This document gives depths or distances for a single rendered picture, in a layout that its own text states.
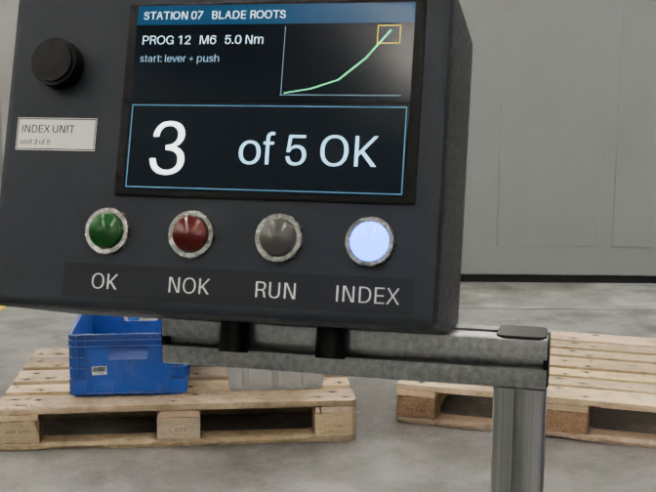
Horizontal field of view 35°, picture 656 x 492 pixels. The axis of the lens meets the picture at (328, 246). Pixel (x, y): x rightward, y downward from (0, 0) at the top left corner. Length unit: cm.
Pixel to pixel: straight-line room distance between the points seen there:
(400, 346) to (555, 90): 584
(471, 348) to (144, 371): 305
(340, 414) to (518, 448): 295
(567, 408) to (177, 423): 133
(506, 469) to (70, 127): 32
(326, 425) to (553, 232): 321
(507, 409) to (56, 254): 27
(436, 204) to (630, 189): 602
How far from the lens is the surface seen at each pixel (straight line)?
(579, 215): 651
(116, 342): 361
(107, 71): 62
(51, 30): 64
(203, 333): 65
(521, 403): 63
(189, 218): 57
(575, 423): 370
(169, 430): 357
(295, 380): 366
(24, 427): 362
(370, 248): 54
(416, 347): 62
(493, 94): 637
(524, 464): 63
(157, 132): 59
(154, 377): 363
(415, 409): 378
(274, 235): 55
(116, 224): 59
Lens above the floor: 120
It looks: 9 degrees down
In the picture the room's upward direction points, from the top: straight up
